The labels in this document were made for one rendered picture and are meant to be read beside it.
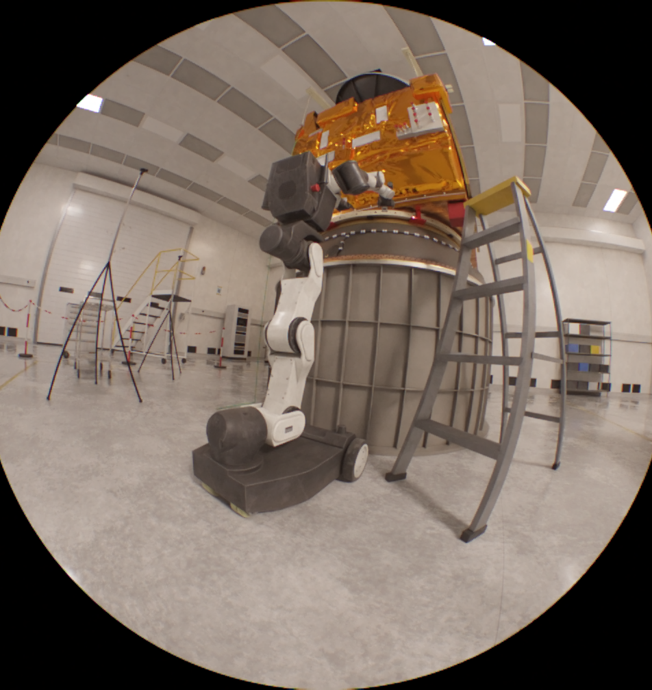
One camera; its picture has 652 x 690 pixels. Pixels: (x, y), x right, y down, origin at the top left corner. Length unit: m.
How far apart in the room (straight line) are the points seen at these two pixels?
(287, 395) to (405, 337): 0.82
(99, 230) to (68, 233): 1.07
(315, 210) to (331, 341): 0.84
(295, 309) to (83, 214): 8.50
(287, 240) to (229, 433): 0.69
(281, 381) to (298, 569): 0.67
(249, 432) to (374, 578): 0.57
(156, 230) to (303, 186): 8.28
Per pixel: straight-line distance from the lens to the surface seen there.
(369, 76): 4.04
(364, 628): 0.64
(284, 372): 0.95
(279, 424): 0.86
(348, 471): 1.07
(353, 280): 1.56
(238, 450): 0.79
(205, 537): 0.82
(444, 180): 2.03
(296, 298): 0.96
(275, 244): 0.90
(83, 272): 8.47
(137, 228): 8.99
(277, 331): 0.93
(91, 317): 5.23
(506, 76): 5.46
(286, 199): 1.06
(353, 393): 1.49
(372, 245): 1.73
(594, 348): 7.44
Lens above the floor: 0.57
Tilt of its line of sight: 2 degrees up
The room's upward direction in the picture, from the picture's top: 5 degrees clockwise
